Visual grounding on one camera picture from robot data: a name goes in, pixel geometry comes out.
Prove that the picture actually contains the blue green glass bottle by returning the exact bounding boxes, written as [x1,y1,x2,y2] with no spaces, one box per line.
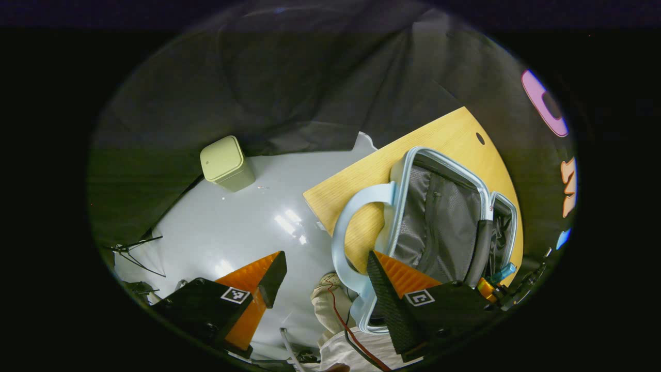
[490,262,517,285]

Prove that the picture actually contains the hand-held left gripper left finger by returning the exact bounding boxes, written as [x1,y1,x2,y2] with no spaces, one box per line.
[150,251,288,360]

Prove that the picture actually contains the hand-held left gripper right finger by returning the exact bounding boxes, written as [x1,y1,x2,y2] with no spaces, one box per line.
[367,250,504,362]

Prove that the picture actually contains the light blue suitcase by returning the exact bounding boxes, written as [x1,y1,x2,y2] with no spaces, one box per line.
[332,146,518,335]

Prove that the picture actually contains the pale green trash bin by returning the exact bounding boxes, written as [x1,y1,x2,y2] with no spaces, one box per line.
[200,135,256,193]

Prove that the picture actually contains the red gripper cable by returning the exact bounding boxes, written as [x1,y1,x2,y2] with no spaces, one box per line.
[327,282,394,372]

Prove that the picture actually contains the thin black cables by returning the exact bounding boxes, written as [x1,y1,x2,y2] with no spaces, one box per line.
[103,235,167,278]

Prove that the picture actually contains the person's beige trousers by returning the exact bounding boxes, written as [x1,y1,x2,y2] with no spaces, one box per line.
[310,272,421,372]

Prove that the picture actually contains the white cable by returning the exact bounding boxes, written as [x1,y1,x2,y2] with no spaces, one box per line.
[280,327,306,372]

